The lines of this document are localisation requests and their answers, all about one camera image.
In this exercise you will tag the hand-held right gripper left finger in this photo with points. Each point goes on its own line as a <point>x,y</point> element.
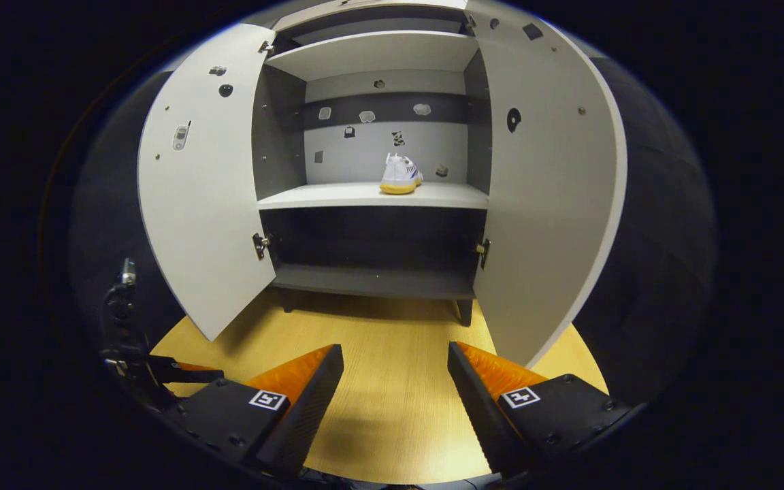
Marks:
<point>307,415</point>

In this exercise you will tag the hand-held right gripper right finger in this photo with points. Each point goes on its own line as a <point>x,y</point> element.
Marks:
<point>480,415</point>

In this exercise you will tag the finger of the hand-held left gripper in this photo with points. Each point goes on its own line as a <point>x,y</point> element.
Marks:
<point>188,374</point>

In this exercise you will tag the light grey cabinet door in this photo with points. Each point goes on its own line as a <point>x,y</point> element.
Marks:
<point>555,224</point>
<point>208,204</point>

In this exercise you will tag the grey shoe cabinet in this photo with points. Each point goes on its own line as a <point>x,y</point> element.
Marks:
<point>371,196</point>

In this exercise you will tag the white canvas shoe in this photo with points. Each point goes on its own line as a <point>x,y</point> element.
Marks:
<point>399,177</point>

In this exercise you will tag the black backdrop cloth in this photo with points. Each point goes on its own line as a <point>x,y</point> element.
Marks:
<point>657,238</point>

